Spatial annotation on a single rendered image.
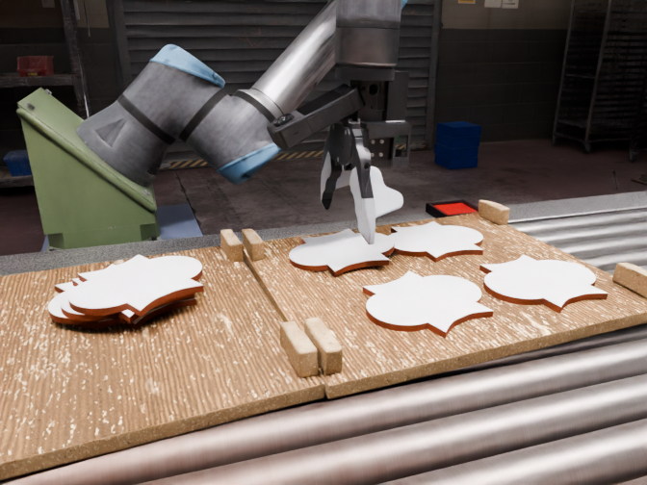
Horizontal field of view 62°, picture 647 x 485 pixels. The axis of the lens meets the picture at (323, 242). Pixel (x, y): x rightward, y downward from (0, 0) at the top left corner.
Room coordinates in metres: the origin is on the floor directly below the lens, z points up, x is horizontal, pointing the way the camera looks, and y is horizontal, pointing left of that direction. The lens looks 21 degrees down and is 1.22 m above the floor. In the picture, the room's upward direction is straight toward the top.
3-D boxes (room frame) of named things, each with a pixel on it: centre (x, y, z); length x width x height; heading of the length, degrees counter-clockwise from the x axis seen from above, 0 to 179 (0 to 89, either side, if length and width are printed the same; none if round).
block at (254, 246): (0.67, 0.10, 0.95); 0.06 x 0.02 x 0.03; 21
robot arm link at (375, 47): (0.68, -0.05, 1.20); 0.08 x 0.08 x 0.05
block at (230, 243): (0.66, 0.12, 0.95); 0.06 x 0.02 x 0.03; 22
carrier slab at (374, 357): (0.61, -0.13, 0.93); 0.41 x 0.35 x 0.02; 111
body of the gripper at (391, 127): (0.67, -0.05, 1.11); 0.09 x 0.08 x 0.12; 110
